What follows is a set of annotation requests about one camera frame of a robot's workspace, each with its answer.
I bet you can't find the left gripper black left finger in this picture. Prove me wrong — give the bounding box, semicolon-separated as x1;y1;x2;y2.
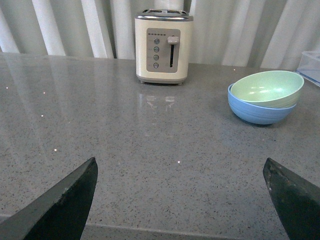
0;157;98;240

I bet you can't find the white curtain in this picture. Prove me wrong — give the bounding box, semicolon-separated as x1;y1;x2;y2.
0;0;320;70

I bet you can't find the clear plastic food container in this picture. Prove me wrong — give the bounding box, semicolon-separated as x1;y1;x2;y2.
295;51;320;87

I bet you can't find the cream two-slot toaster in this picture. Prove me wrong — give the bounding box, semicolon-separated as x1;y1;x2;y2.
134;9;194;85

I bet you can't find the green bowl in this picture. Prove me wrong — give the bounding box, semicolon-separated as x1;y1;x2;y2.
230;70;305;109

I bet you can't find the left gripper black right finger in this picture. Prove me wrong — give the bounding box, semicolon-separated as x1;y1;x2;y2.
263;158;320;240

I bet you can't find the blue bowl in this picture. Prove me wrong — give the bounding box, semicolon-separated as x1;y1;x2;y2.
227;83;296;125

